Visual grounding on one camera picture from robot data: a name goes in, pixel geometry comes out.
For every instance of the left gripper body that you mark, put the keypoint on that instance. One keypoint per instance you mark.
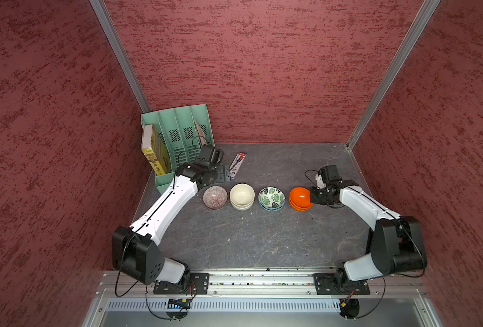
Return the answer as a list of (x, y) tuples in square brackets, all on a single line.
[(214, 174)]

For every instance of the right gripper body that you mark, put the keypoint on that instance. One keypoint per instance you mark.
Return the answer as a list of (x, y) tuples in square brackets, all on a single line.
[(320, 196)]

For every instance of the orange bowl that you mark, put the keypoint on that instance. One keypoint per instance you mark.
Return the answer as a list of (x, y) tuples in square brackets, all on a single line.
[(300, 197), (300, 209)]

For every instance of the purple striped bowl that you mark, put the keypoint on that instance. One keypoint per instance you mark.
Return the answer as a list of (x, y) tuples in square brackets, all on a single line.
[(215, 197)]

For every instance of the cream bowl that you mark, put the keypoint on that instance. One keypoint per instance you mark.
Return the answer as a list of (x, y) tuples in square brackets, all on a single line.
[(241, 207), (242, 193)]

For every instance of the green leaf bowl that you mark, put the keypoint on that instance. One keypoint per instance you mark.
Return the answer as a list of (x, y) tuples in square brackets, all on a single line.
[(271, 197), (271, 209)]

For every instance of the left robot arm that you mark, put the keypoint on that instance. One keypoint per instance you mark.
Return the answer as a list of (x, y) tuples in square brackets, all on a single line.
[(135, 249)]

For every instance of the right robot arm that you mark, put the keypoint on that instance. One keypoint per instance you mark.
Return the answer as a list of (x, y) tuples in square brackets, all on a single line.
[(396, 245)]

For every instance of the grey folder in organizer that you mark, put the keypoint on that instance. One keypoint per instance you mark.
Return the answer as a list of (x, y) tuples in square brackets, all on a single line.
[(201, 137)]

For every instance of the pen blister pack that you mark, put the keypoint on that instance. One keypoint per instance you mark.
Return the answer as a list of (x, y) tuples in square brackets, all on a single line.
[(236, 164)]

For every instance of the green file organizer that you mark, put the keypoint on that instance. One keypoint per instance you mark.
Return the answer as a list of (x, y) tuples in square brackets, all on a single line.
[(177, 130)]

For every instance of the yellow book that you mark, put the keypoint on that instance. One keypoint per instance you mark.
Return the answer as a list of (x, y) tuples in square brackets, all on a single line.
[(155, 151)]

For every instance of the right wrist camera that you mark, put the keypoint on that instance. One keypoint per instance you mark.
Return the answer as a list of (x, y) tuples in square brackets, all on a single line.
[(319, 181)]

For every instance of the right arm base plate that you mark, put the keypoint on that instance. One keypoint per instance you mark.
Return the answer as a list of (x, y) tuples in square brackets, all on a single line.
[(323, 284)]

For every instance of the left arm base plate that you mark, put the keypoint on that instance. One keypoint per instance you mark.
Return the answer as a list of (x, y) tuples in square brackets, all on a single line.
[(192, 284)]

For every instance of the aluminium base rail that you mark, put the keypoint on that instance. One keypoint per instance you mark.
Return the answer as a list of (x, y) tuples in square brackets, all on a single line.
[(297, 282)]

